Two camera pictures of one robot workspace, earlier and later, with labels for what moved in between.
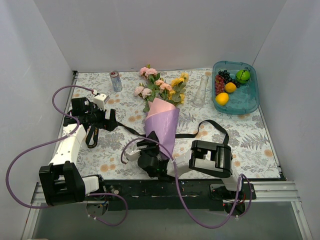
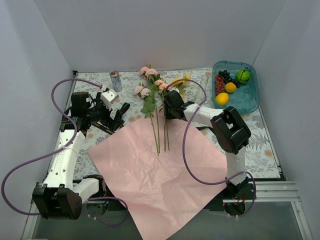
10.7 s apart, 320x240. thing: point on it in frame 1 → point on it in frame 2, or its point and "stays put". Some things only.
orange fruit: (230, 87) stays put
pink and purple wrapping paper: (162, 117) → (162, 192)
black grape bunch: (226, 75) stays put
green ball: (243, 76) stays put
